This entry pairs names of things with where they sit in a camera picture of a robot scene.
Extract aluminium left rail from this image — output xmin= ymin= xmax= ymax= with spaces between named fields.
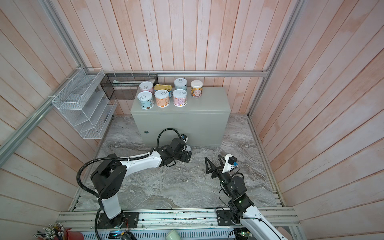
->
xmin=1 ymin=67 xmax=82 ymax=167

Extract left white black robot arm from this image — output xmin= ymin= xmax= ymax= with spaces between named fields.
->
xmin=91 ymin=135 xmax=192 ymax=229

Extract small orange can white lid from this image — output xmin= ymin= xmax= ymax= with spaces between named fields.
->
xmin=191 ymin=80 xmax=203 ymax=98

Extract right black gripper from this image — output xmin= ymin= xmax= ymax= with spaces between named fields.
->
xmin=207 ymin=154 xmax=234 ymax=197

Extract white wire mesh shelf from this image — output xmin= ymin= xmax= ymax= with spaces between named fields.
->
xmin=52 ymin=68 xmax=117 ymax=140

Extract aluminium right post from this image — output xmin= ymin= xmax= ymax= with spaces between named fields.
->
xmin=247 ymin=1 xmax=307 ymax=116

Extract grey metal cabinet counter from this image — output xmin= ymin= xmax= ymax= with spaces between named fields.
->
xmin=131 ymin=87 xmax=231 ymax=147

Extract pink label can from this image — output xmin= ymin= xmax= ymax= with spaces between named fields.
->
xmin=139 ymin=81 xmax=154 ymax=95

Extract black mesh wall basket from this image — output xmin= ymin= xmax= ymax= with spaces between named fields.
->
xmin=100 ymin=73 xmax=159 ymax=101

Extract aluminium rail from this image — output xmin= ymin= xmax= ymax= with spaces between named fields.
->
xmin=103 ymin=70 xmax=270 ymax=77
xmin=57 ymin=207 xmax=301 ymax=231
xmin=1 ymin=67 xmax=82 ymax=167

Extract teal label can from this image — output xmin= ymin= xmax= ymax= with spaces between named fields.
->
xmin=137 ymin=91 xmax=154 ymax=110

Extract orange label pull-tab can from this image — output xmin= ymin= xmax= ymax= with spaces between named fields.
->
xmin=155 ymin=90 xmax=170 ymax=108

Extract aluminium back rail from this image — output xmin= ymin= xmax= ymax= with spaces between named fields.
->
xmin=103 ymin=70 xmax=270 ymax=77

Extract red cup with tools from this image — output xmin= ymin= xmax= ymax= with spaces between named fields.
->
xmin=33 ymin=223 xmax=85 ymax=240

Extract aluminium front rail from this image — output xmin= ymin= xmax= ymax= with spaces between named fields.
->
xmin=57 ymin=207 xmax=301 ymax=231

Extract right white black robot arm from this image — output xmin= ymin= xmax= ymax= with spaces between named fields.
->
xmin=205 ymin=154 xmax=286 ymax=240

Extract white cup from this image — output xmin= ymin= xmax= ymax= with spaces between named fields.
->
xmin=165 ymin=230 xmax=181 ymax=240

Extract blue label can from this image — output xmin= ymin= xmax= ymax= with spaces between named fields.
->
xmin=174 ymin=78 xmax=188 ymax=91

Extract red label can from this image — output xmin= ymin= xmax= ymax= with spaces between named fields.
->
xmin=173 ymin=89 xmax=187 ymax=107

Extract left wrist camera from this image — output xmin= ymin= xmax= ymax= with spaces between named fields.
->
xmin=180 ymin=134 xmax=188 ymax=143

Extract gold rectangular tin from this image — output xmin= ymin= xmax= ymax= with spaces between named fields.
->
xmin=154 ymin=84 xmax=173 ymax=98

